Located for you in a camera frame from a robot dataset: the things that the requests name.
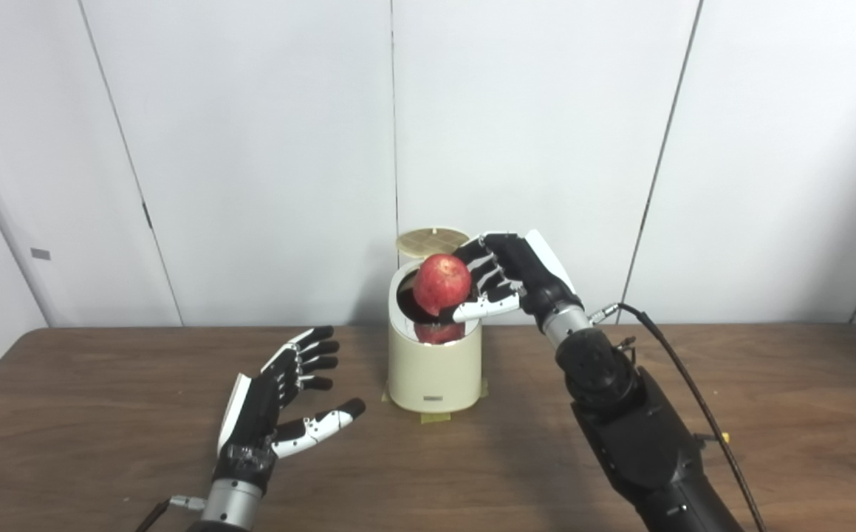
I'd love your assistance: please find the cream round bin lid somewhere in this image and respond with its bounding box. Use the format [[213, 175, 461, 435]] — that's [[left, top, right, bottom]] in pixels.
[[396, 228, 470, 258]]

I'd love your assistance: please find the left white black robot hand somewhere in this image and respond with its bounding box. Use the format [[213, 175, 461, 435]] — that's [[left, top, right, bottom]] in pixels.
[[213, 325, 366, 492]]

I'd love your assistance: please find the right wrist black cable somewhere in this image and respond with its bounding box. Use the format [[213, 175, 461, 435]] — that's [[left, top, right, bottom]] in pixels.
[[589, 301, 768, 532]]

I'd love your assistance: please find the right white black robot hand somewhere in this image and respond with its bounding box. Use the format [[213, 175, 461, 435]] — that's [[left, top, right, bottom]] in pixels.
[[439, 229, 585, 331]]

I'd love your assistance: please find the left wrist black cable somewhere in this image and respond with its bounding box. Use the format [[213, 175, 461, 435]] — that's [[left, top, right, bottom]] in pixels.
[[136, 495, 207, 532]]

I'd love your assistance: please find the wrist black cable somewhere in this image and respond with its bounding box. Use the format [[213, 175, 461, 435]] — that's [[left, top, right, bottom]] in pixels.
[[589, 301, 768, 532], [136, 495, 207, 532]]

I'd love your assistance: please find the cream-colored bin body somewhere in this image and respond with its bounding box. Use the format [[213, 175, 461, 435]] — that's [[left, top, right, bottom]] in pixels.
[[387, 260, 483, 413]]

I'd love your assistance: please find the red apple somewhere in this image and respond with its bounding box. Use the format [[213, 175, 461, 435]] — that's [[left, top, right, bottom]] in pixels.
[[412, 253, 473, 317]]

